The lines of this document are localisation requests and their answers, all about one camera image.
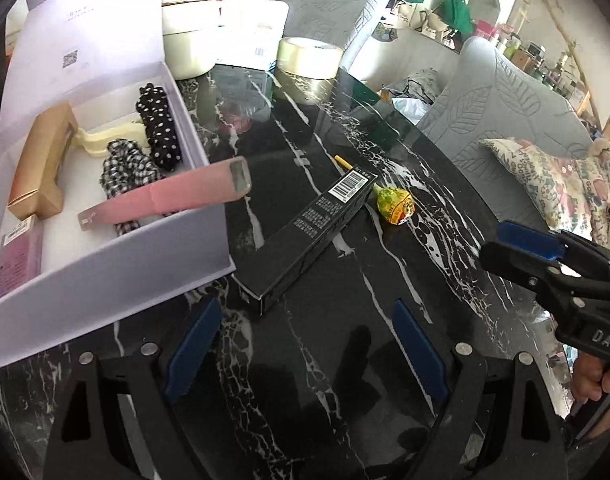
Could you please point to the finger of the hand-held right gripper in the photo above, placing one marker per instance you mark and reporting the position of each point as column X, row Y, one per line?
column 530, row 237
column 525, row 267

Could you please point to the gold cardboard box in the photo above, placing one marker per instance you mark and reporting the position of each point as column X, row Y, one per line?
column 40, row 160

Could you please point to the clear packing tape roll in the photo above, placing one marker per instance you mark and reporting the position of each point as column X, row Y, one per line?
column 307, row 62

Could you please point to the white rice cooker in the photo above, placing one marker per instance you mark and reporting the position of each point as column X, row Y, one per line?
column 190, row 50

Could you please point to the small green tote bag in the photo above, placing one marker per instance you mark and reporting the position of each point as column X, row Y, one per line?
column 457, row 15

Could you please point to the black slim box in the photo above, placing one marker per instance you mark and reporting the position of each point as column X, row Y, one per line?
column 305, row 240

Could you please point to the black white gingham scrunchie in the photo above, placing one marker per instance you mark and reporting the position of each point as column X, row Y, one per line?
column 122, row 170

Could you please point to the lollipop with yellow wrapper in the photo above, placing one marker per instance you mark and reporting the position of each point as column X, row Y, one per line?
column 395, row 205

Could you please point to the white cardboard box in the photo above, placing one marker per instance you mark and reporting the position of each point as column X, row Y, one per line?
column 255, row 35

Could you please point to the purple box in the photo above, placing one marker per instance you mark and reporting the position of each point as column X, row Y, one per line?
column 17, row 265

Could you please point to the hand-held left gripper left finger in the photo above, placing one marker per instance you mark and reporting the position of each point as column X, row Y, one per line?
column 190, row 355

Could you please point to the wooden pole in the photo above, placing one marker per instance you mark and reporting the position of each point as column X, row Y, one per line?
column 565, row 40

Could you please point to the colourful printed cushion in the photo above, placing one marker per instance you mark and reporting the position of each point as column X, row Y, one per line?
column 560, row 180

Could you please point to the person's right hand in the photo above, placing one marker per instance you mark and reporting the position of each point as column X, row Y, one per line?
column 592, row 380

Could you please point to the lavender gift box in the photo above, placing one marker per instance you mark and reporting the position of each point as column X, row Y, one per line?
column 85, row 25

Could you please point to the cream hair clip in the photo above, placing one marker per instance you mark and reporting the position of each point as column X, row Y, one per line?
column 97, row 142

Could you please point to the row of bottles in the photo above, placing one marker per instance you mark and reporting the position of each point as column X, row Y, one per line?
column 545, row 65

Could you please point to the black polka dot scrunchie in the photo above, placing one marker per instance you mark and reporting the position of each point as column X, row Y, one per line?
column 157, row 125

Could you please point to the grey leaf pattern chair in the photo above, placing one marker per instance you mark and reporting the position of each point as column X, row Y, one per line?
column 325, row 15
column 495, row 100

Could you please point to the white plastic bag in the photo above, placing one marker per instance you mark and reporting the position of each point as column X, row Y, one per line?
column 412, row 110

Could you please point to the pink tube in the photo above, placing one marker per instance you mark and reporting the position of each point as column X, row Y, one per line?
column 185, row 195

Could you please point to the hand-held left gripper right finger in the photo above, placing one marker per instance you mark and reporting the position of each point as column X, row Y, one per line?
column 420, row 350

